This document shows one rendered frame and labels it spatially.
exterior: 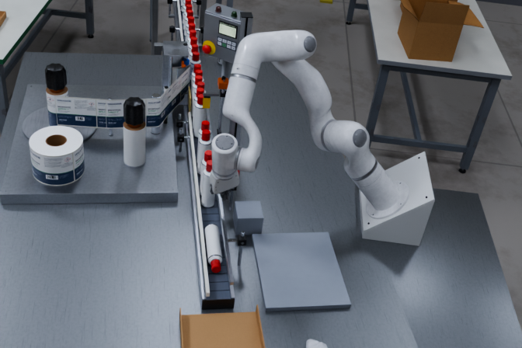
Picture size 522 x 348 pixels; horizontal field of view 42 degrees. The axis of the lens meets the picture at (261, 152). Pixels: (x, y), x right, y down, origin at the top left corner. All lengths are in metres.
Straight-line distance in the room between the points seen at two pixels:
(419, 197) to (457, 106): 2.82
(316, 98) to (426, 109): 2.91
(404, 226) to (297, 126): 0.84
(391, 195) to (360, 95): 2.65
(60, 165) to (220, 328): 0.90
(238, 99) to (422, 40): 2.07
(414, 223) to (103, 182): 1.22
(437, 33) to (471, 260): 1.73
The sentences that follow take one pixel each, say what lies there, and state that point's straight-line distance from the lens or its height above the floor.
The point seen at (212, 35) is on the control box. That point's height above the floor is 1.38.
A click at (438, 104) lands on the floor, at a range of 5.33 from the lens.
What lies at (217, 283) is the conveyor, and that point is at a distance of 2.34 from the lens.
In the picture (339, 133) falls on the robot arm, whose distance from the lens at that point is 2.40.
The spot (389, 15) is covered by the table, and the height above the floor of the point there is 0.78.
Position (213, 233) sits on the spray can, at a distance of 2.44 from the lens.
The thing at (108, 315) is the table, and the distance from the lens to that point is 2.32.
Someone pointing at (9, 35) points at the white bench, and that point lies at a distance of 3.98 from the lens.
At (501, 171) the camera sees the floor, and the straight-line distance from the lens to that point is 4.81.
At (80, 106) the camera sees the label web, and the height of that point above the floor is 1.02.
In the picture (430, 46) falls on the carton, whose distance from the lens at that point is 4.13.
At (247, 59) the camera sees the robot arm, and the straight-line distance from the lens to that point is 2.22.
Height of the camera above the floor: 2.61
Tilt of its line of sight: 36 degrees down
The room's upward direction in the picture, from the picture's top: 8 degrees clockwise
